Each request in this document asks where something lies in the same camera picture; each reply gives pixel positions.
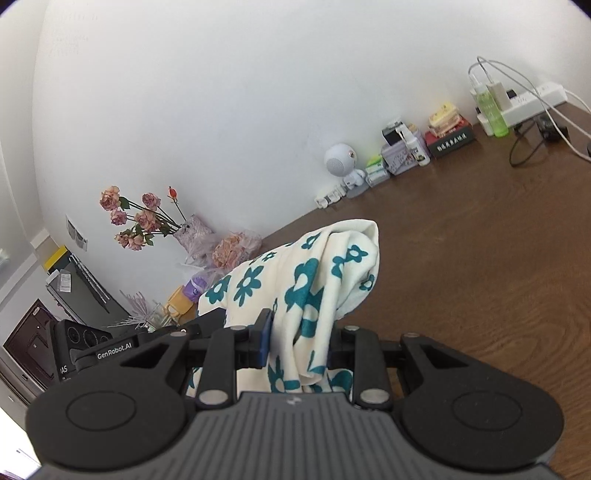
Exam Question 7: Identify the cream teal flower garment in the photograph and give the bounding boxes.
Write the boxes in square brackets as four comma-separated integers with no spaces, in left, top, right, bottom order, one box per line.
[197,219,380,394]

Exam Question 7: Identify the yellow mug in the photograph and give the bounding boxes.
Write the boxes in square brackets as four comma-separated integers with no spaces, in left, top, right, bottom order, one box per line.
[164,286,197,324]

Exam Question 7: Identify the purple packet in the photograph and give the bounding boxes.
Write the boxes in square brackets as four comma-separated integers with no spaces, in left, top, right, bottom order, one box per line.
[182,270,222,304]

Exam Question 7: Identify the clear glass cup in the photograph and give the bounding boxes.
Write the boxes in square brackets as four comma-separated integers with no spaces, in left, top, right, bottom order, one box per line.
[145,306,171,331]

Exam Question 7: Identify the plastic bag of snacks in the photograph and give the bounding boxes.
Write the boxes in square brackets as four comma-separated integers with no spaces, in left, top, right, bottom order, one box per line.
[211,231,263,270]

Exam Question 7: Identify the vase with pink flowers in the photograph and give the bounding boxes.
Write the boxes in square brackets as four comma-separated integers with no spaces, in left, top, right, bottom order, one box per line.
[99,186,217,256]

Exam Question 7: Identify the small white clips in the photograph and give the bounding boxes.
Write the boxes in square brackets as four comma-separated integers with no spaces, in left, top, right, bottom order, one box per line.
[315,184,346,209]

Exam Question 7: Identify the green white small box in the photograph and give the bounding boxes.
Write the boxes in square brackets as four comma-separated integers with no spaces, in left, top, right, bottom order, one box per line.
[365,155,390,188]

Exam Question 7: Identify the white round robot toy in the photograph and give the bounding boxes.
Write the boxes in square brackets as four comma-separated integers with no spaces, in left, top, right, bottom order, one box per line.
[324,143,369,198]

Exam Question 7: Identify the lavender tin box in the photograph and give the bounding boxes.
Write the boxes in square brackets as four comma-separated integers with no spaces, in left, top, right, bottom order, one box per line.
[381,141,418,176]

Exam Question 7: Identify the white small bottle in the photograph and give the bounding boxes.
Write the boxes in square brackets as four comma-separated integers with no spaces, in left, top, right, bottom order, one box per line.
[406,132,431,167]

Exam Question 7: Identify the yellow snack packs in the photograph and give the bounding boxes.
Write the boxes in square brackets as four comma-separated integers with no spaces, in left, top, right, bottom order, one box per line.
[429,102,462,137]

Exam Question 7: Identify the green spray bottle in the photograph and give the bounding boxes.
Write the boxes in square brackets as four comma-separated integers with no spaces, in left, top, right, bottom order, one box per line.
[474,83,509,138]

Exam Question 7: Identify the white charger plug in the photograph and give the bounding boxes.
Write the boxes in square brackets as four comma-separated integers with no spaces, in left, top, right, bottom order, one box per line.
[486,80,512,112]

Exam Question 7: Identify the white power strip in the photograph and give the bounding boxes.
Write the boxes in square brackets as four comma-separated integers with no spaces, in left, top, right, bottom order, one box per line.
[502,82,567,127]

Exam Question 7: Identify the black cable with adapter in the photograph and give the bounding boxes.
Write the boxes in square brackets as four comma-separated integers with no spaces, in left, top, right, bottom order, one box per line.
[509,115,571,168]

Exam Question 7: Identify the white charging cable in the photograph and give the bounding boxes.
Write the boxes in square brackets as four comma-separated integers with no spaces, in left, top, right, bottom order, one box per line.
[468,56,591,163]

